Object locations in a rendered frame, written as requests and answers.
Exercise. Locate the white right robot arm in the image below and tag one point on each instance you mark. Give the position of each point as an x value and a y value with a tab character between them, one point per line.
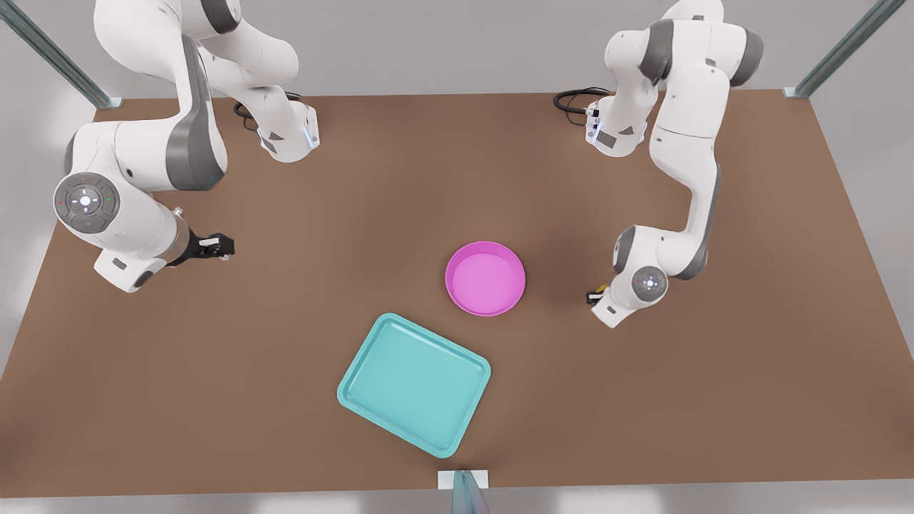
136	153

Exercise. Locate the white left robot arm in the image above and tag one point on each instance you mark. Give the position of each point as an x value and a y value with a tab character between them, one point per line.
687	135

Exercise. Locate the pink round plate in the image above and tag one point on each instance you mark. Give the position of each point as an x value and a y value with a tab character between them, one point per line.
485	280

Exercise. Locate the teal rectangular tray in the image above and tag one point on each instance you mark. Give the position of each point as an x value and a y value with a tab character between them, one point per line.
414	384

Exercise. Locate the silver frame post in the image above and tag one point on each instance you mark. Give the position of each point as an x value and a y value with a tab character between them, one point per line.
842	50
53	57
465	491

